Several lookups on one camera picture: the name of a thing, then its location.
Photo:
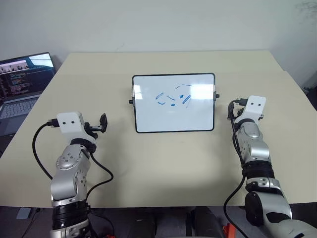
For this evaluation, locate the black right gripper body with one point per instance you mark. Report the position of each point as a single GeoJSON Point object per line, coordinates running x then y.
{"type": "Point", "coordinates": [240, 111]}

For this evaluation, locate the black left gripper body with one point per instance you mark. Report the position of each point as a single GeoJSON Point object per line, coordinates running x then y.
{"type": "Point", "coordinates": [90, 134]}

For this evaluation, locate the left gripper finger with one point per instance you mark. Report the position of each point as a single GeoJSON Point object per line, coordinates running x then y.
{"type": "Point", "coordinates": [104, 124]}

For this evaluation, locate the small black-framed whiteboard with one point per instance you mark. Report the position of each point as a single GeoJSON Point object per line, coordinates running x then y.
{"type": "Point", "coordinates": [173, 106]}

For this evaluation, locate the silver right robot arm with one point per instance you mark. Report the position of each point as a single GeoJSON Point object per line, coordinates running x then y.
{"type": "Point", "coordinates": [257, 158]}

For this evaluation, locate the open grey laptop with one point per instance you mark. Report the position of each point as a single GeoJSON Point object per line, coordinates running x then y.
{"type": "Point", "coordinates": [22, 79]}

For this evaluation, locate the grey flat floor box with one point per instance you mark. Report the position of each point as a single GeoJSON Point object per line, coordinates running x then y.
{"type": "Point", "coordinates": [24, 212]}

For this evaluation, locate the dark rounded shape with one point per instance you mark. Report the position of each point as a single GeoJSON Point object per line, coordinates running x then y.
{"type": "Point", "coordinates": [143, 223]}
{"type": "Point", "coordinates": [205, 223]}

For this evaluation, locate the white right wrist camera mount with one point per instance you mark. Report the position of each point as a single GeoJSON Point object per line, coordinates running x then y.
{"type": "Point", "coordinates": [253, 106]}

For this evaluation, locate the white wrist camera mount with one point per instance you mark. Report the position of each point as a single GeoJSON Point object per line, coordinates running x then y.
{"type": "Point", "coordinates": [253, 106]}
{"type": "Point", "coordinates": [70, 125]}

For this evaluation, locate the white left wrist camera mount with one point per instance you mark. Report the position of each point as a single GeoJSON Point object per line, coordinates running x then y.
{"type": "Point", "coordinates": [70, 125]}

